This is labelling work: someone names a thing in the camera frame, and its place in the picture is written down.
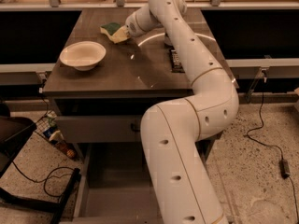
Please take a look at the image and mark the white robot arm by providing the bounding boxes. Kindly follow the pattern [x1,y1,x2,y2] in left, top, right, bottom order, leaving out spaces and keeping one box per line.
[121,0,239,224]

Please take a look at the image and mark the wire basket with items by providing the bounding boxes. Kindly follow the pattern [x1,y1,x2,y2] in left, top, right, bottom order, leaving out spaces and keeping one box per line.
[36,111,78,160]

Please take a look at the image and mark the green yellow sponge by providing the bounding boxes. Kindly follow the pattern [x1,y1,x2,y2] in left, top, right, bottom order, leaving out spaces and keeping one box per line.
[100,22,121,38]

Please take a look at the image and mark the black floor cable left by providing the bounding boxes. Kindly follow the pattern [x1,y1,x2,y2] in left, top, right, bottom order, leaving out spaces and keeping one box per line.
[11,161,76,199]

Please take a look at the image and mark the black drawer handle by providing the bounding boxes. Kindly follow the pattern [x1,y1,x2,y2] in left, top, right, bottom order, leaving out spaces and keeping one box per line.
[131,123,140,133]

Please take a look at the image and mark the black power adapter cable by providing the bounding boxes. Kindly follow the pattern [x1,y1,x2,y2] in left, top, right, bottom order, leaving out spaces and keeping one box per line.
[243,75,299,224]

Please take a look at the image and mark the closed grey top drawer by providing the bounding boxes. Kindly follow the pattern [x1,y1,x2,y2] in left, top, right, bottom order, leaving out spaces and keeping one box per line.
[55,116,141,143]

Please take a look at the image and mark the black chair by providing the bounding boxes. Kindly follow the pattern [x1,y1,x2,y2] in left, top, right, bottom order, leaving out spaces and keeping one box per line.
[0,103,82,224]

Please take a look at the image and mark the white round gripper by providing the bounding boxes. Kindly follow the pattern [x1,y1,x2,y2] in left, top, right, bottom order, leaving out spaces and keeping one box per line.
[111,5,162,44]

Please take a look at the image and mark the grey drawer cabinet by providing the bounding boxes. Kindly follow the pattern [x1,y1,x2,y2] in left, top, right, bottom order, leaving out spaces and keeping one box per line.
[43,7,240,161]

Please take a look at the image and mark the white bowl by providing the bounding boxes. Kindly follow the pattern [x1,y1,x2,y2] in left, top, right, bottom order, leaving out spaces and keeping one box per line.
[59,41,107,71]

